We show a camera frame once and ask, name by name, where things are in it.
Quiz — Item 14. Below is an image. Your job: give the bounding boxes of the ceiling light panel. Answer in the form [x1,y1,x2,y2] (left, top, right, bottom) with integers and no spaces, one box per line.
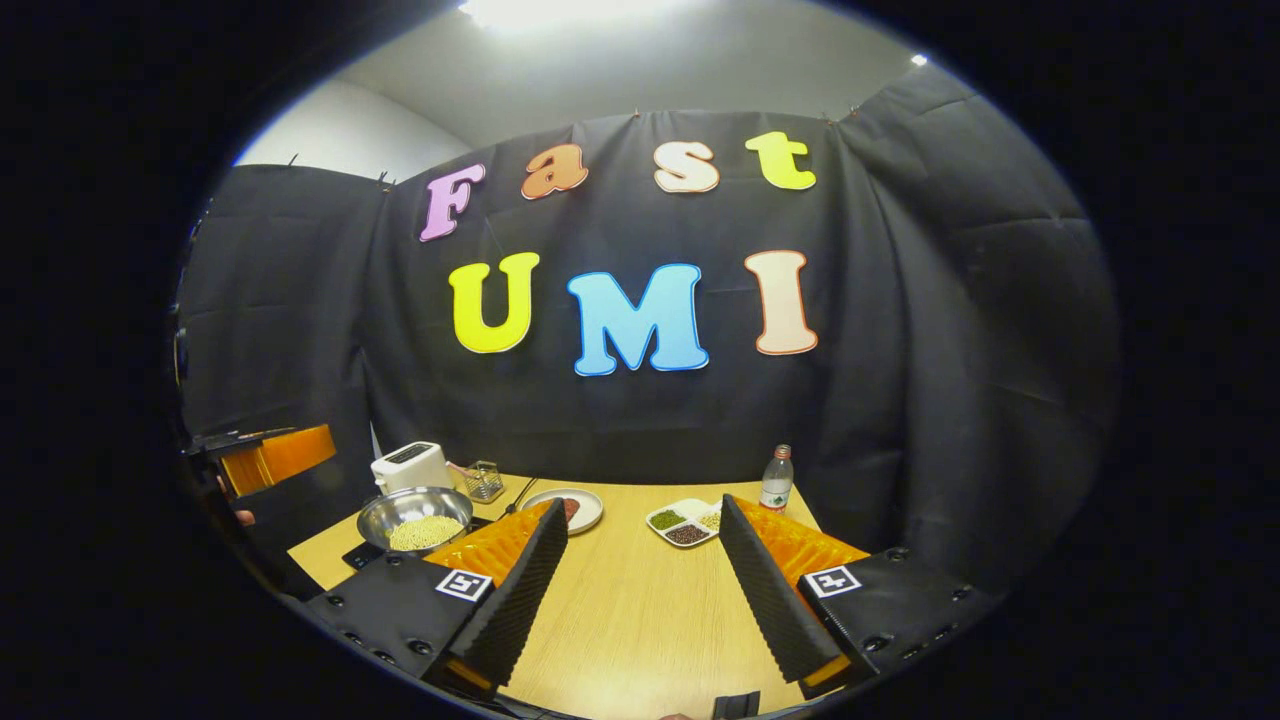
[458,0,681,31]

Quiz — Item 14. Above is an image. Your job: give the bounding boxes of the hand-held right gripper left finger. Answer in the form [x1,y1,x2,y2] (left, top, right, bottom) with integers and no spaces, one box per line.
[300,497,569,696]

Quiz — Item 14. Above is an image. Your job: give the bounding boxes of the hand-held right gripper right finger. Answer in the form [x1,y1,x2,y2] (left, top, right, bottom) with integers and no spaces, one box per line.
[718,493,1001,699]

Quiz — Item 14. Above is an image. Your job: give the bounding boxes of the plastic water bottle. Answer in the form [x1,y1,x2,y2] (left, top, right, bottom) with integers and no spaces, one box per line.
[759,444,795,513]

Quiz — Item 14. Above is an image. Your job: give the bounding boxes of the pile of soybeans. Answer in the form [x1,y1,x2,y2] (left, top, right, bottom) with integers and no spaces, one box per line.
[388,515,466,552]

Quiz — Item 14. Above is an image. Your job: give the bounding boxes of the white oval plate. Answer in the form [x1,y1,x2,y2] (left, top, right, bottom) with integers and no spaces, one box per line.
[520,488,605,536]

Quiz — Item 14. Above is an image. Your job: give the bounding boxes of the stainless steel pot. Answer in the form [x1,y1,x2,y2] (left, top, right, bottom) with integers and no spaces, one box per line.
[357,486,475,554]

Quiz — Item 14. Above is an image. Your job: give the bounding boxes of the white divided dish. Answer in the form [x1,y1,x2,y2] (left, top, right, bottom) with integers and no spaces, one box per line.
[645,498,723,548]

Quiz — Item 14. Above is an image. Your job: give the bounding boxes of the black induction cooktop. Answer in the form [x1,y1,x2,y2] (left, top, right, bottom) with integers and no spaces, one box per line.
[342,515,496,571]

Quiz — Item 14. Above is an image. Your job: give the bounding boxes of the white toaster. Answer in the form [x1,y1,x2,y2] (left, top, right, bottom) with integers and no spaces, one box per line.
[371,441,453,496]

